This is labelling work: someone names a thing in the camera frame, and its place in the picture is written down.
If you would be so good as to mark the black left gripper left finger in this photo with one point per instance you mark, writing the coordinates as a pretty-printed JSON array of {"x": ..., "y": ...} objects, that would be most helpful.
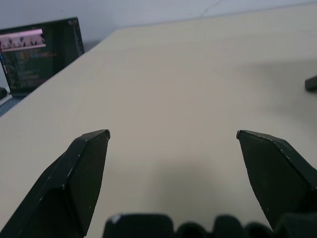
[{"x": 65, "y": 188}]

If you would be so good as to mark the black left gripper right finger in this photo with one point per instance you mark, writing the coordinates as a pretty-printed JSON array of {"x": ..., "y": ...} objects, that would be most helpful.
[{"x": 277, "y": 178}]

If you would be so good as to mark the black right gripper tip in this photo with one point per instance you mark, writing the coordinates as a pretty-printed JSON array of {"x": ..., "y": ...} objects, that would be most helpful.
[{"x": 311, "y": 83}]

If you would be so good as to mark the black computer mouse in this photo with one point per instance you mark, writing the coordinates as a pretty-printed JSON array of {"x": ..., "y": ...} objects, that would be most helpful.
[{"x": 3, "y": 92}]

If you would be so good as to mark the black laptop with lit screen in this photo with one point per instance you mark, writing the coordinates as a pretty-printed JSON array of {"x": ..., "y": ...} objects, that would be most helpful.
[{"x": 37, "y": 57}]

